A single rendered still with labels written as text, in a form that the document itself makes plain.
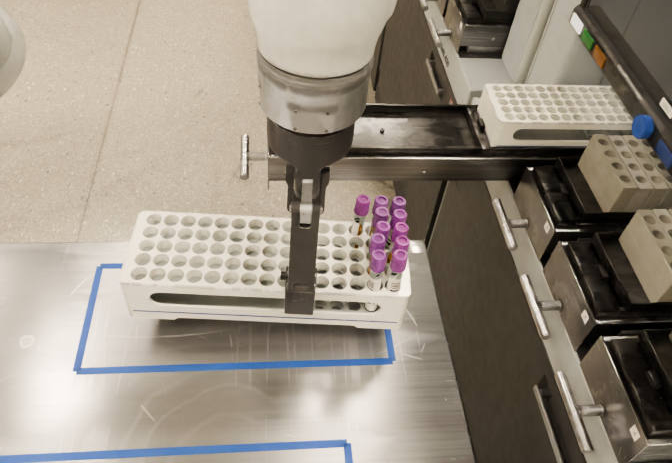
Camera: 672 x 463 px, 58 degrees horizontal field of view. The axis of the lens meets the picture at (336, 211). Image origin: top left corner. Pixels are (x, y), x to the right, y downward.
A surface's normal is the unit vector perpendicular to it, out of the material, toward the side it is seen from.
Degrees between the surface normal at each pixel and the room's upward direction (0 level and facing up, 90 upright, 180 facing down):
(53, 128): 0
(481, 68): 0
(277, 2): 92
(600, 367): 90
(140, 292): 90
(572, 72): 90
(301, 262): 74
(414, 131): 0
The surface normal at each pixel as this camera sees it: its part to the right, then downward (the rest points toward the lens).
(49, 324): 0.08, -0.68
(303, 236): 0.02, 0.51
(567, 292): -0.99, 0.00
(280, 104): -0.55, 0.58
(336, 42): 0.23, 0.78
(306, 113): 0.00, 0.73
